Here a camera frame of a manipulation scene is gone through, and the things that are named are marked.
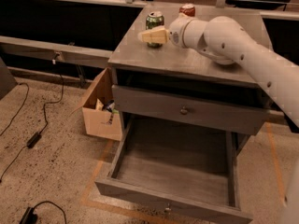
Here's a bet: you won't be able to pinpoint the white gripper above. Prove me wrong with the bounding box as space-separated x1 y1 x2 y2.
137 13 194 49

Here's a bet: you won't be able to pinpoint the green soda can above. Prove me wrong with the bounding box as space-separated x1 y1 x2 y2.
146 10 164 48

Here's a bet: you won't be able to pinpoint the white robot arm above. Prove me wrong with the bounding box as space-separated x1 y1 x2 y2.
138 13 299 126

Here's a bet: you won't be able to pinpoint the red cola can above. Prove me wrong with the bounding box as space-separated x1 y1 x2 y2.
179 4 195 17

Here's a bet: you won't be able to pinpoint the grey drawer cabinet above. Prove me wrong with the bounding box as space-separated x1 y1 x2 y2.
109 3 270 151

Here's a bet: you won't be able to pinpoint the upper grey drawer with knob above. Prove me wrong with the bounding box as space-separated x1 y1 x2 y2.
112 85 268 135

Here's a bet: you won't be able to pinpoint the open lower grey drawer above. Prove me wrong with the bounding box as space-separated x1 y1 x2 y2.
96 117 252 224

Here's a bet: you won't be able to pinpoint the white ceramic bowl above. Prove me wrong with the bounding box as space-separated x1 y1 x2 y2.
213 55 234 65

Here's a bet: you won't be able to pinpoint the items inside cardboard box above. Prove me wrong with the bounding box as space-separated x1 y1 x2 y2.
95 99 119 125

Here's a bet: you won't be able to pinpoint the cardboard box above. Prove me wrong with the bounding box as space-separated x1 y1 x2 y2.
74 68 123 141

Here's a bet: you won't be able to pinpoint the black plug bottom left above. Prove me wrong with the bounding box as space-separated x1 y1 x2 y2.
19 201 67 224

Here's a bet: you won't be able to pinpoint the grey metal rail frame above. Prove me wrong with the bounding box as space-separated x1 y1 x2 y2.
1 0 298 67

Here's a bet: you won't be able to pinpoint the black power adapter with cable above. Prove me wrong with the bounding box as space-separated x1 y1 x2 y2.
0 57 65 184

